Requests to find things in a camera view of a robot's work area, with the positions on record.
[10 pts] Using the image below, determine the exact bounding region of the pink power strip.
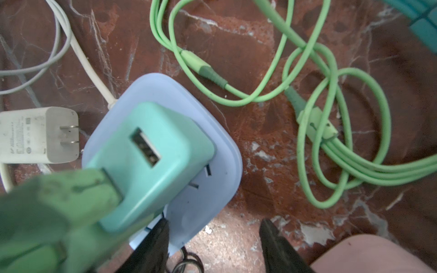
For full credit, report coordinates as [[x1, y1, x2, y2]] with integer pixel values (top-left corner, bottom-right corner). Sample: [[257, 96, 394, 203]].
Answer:
[[311, 234, 435, 273]]

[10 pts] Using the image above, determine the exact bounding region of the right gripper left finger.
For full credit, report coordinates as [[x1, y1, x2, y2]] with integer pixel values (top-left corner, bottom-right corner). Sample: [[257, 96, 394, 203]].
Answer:
[[117, 218, 170, 273]]

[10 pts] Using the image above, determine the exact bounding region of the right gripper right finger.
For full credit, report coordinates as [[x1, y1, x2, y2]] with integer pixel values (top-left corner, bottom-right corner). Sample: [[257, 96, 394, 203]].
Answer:
[[259, 218, 314, 273]]

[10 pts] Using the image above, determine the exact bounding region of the green cable bundle centre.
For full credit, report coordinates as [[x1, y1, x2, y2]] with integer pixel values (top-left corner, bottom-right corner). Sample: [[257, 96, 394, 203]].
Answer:
[[149, 0, 437, 209]]

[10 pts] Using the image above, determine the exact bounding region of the green charger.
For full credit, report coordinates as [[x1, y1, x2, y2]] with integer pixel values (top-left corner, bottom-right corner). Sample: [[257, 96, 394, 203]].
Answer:
[[84, 102, 215, 233]]

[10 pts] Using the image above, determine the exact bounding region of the blue power strip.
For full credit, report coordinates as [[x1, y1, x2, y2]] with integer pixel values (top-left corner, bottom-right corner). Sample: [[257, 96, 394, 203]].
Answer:
[[82, 73, 242, 254]]

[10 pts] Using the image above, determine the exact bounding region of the white power cord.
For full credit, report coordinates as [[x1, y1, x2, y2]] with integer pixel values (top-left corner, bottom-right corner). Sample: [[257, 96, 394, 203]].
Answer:
[[0, 0, 118, 192]]

